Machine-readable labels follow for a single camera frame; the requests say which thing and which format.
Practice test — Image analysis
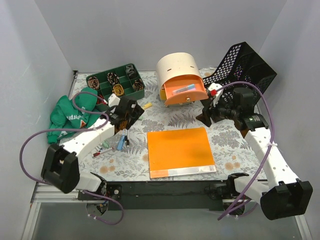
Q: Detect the yellow highlighter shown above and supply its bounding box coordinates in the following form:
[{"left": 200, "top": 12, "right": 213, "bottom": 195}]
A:
[{"left": 142, "top": 102, "right": 153, "bottom": 110}]

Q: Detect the blue highlighter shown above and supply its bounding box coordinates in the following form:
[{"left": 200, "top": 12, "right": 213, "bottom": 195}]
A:
[{"left": 184, "top": 84, "right": 196, "bottom": 91}]

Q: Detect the orange drawer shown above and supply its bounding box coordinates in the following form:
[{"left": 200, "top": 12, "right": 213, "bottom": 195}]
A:
[{"left": 163, "top": 75, "right": 208, "bottom": 106}]

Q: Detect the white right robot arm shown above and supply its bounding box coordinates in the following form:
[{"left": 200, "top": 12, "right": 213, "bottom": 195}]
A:
[{"left": 197, "top": 83, "right": 313, "bottom": 220}]

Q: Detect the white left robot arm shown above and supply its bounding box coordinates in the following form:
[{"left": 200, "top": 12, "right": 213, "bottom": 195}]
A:
[{"left": 41, "top": 97, "right": 145, "bottom": 200}]

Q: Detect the blue stapler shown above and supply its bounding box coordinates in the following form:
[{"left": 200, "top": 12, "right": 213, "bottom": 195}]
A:
[{"left": 116, "top": 135, "right": 126, "bottom": 151}]

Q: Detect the white marker black cap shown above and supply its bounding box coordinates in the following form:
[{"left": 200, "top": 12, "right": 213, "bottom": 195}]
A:
[{"left": 125, "top": 132, "right": 130, "bottom": 147}]

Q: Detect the green compartment organizer box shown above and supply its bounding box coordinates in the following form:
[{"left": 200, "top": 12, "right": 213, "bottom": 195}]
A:
[{"left": 86, "top": 63, "right": 145, "bottom": 101}]

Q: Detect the orange folder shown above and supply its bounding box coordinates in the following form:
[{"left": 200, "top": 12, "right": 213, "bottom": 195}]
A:
[{"left": 147, "top": 127, "right": 217, "bottom": 179}]

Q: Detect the white marker red cap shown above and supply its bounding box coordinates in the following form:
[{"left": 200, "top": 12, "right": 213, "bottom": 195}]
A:
[{"left": 92, "top": 147, "right": 114, "bottom": 158}]

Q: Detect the black mesh file basket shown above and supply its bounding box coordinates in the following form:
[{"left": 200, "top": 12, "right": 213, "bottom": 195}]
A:
[{"left": 203, "top": 42, "right": 277, "bottom": 93}]

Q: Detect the cream round drawer cabinet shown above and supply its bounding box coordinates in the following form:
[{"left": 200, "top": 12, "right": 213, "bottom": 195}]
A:
[{"left": 155, "top": 52, "right": 201, "bottom": 90}]

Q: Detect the green cloth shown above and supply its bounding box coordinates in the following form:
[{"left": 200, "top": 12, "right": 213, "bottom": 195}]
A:
[{"left": 46, "top": 87, "right": 100, "bottom": 144}]

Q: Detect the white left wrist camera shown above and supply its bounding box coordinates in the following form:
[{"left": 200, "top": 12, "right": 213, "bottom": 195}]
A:
[{"left": 107, "top": 93, "right": 121, "bottom": 107}]

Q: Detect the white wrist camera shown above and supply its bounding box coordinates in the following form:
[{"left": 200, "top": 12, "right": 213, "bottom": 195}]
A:
[
  {"left": 207, "top": 82, "right": 224, "bottom": 106},
  {"left": 107, "top": 93, "right": 121, "bottom": 107}
]

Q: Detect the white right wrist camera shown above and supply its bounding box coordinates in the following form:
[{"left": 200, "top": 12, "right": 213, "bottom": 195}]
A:
[{"left": 207, "top": 82, "right": 224, "bottom": 106}]

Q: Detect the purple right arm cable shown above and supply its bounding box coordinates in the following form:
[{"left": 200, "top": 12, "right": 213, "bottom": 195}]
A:
[{"left": 216, "top": 81, "right": 276, "bottom": 221}]

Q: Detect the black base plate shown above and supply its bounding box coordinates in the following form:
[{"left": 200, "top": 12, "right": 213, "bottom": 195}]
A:
[{"left": 77, "top": 179, "right": 253, "bottom": 211}]

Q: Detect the aluminium frame rail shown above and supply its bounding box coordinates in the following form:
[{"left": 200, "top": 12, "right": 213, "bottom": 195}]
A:
[{"left": 21, "top": 182, "right": 86, "bottom": 240}]

